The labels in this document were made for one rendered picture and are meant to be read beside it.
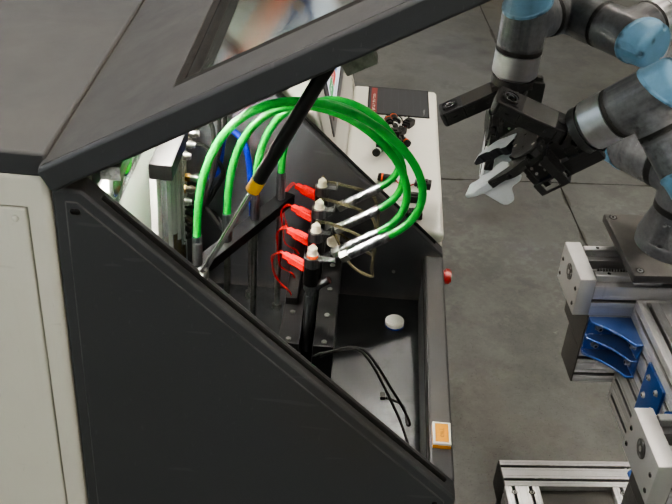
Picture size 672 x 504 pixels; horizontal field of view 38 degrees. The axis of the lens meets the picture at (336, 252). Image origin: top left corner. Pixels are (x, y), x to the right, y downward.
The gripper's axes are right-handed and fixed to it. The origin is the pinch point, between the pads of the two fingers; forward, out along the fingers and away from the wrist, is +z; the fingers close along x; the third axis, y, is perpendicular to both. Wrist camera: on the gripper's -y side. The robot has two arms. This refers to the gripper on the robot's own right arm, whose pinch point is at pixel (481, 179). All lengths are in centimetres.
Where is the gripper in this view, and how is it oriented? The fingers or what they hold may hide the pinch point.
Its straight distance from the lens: 175.2
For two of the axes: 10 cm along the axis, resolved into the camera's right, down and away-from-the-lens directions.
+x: 0.6, -5.5, 8.3
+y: 10.0, 1.0, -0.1
